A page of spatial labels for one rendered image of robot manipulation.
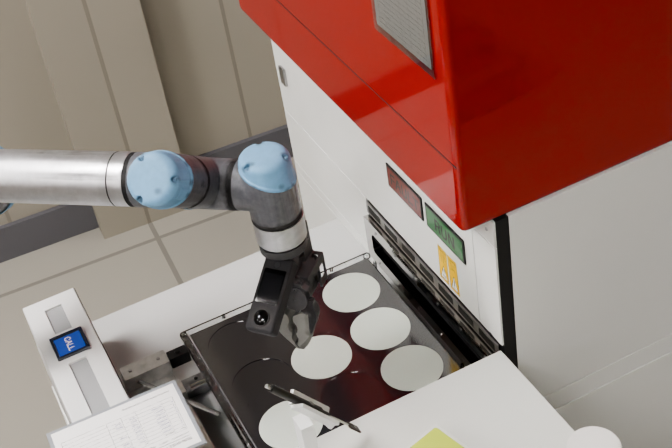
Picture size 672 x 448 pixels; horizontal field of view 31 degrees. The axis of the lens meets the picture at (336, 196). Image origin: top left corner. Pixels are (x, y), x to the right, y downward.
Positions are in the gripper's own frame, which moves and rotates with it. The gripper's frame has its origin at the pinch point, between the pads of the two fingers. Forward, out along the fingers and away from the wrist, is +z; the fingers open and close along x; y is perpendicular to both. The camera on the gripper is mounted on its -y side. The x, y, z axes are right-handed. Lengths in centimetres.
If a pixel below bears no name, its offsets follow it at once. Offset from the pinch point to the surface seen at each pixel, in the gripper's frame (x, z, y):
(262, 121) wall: 97, 82, 165
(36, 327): 47.7, 3.1, -3.8
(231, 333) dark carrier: 17.7, 9.4, 8.3
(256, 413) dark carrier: 5.8, 9.4, -7.2
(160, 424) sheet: 15.5, 2.4, -18.4
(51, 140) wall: 143, 63, 119
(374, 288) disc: -2.6, 9.4, 24.4
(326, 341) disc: 0.8, 9.4, 10.3
